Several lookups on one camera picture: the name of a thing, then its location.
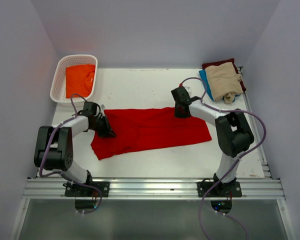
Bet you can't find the red t shirt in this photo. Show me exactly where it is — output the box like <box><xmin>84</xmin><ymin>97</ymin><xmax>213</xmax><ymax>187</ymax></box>
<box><xmin>90</xmin><ymin>107</ymin><xmax>212</xmax><ymax>160</ymax></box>

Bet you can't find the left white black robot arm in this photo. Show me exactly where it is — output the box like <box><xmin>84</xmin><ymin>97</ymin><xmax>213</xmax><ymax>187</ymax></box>
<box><xmin>34</xmin><ymin>101</ymin><xmax>116</xmax><ymax>199</ymax></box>

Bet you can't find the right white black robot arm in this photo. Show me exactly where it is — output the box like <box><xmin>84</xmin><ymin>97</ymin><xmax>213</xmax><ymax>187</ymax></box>
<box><xmin>171</xmin><ymin>86</ymin><xmax>255</xmax><ymax>198</ymax></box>

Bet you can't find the blue folded t shirt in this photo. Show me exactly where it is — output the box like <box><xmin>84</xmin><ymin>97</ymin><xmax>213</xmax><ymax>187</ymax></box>
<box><xmin>199</xmin><ymin>69</ymin><xmax>215</xmax><ymax>102</ymax></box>

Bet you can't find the maroon folded t shirt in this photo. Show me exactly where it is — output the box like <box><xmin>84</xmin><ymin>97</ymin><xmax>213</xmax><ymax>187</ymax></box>
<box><xmin>201</xmin><ymin>58</ymin><xmax>247</xmax><ymax>92</ymax></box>

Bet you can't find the beige folded t shirt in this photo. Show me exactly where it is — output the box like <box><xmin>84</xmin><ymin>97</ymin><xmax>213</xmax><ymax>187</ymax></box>
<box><xmin>205</xmin><ymin>62</ymin><xmax>243</xmax><ymax>104</ymax></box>

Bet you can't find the orange t shirt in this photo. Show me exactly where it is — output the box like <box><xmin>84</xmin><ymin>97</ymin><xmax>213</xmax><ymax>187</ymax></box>
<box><xmin>65</xmin><ymin>64</ymin><xmax>96</xmax><ymax>99</ymax></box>

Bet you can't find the white plastic basket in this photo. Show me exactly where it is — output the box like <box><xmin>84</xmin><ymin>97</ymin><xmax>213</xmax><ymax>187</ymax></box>
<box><xmin>50</xmin><ymin>54</ymin><xmax>98</xmax><ymax>107</ymax></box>

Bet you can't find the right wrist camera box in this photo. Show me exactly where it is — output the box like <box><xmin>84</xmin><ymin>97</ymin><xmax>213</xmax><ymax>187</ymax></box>
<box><xmin>183</xmin><ymin>86</ymin><xmax>192</xmax><ymax>93</ymax></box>

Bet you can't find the aluminium mounting rail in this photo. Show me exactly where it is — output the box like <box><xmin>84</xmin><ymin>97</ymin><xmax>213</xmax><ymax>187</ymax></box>
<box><xmin>22</xmin><ymin>163</ymin><xmax>285</xmax><ymax>200</ymax></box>

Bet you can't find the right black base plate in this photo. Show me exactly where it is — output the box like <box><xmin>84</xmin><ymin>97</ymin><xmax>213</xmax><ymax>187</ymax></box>
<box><xmin>196</xmin><ymin>178</ymin><xmax>243</xmax><ymax>198</ymax></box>

